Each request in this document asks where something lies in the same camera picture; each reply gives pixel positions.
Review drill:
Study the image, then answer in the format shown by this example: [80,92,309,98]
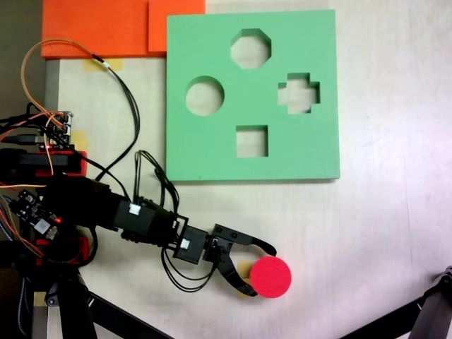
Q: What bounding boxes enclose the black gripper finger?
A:
[211,223,278,257]
[213,246,259,299]

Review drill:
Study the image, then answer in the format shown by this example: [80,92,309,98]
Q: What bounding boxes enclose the red cylinder block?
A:
[249,256,293,300]

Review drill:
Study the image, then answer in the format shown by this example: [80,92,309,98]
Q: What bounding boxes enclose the raised orange block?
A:
[148,0,206,53]

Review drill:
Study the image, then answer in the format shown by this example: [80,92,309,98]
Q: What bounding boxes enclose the flat orange block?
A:
[41,0,150,59]

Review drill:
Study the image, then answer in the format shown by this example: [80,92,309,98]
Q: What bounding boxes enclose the marked yellow tape strip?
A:
[237,260,254,299]

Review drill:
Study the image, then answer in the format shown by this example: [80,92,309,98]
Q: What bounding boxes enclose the green shape sorting board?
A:
[165,9,341,184]

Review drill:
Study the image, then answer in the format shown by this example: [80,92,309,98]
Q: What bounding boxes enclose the thin black tripod brace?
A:
[340,296,424,339]
[87,291,174,339]

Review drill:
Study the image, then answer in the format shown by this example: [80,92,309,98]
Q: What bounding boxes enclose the black tripod leg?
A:
[411,266,452,339]
[45,268,98,339]

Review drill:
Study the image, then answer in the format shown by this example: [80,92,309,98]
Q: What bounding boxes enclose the small black circuit board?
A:
[8,189,63,243]

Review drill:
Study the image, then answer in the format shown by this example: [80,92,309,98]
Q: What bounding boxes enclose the black controller circuit board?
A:
[37,111,77,151]

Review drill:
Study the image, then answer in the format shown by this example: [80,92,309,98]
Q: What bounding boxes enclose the wide yellow tape strip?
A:
[83,58,124,73]

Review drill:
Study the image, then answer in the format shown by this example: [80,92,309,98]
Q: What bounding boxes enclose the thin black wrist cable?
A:
[160,246,217,293]

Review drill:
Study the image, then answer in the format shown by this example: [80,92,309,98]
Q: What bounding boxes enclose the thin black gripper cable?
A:
[133,150,179,213]

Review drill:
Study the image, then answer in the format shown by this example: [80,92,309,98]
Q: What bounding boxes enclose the black base servo cable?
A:
[72,150,131,201]

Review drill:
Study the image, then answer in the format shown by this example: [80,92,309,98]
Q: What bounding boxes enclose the long black cable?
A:
[90,52,141,181]

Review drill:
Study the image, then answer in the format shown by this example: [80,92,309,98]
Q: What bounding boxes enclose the braided grey cable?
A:
[17,277,30,337]

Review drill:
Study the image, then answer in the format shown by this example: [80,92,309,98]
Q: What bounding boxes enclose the long orange wire loop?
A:
[21,38,95,123]

